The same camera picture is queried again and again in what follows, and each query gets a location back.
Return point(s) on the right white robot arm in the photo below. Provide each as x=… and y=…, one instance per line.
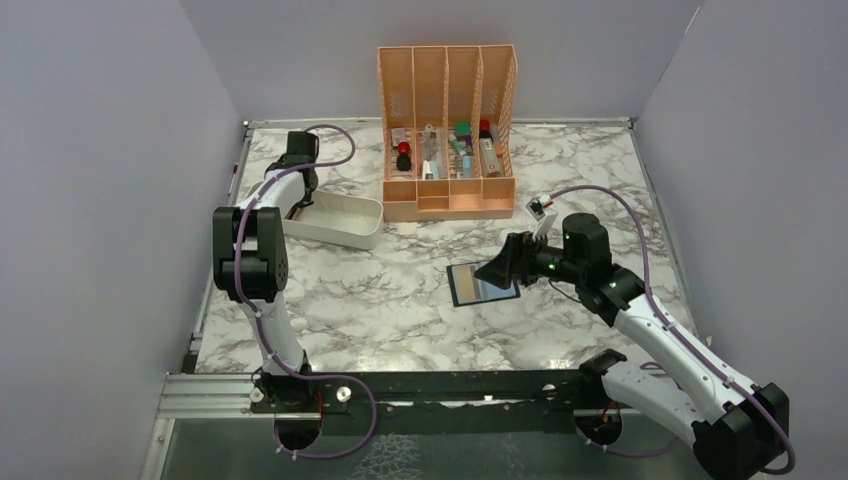
x=734, y=427

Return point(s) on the black round item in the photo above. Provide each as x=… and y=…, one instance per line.
x=403, y=163

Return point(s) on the white plastic tray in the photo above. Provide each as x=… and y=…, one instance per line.
x=344, y=220

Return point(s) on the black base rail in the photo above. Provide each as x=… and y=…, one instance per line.
x=433, y=403

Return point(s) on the red cap bottle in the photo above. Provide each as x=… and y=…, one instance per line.
x=485, y=129

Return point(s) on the grey stapler box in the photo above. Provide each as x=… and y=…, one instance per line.
x=491, y=166

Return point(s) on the orange desk organizer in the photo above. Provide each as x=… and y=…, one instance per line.
x=424, y=92

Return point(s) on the black leather card holder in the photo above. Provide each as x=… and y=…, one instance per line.
x=489, y=293

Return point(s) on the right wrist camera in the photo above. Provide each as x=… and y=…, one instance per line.
x=540, y=208

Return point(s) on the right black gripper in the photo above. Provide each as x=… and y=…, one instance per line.
x=516, y=257

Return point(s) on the gold credit card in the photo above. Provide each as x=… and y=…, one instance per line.
x=468, y=288

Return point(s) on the green cap item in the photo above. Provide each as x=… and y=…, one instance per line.
x=462, y=129

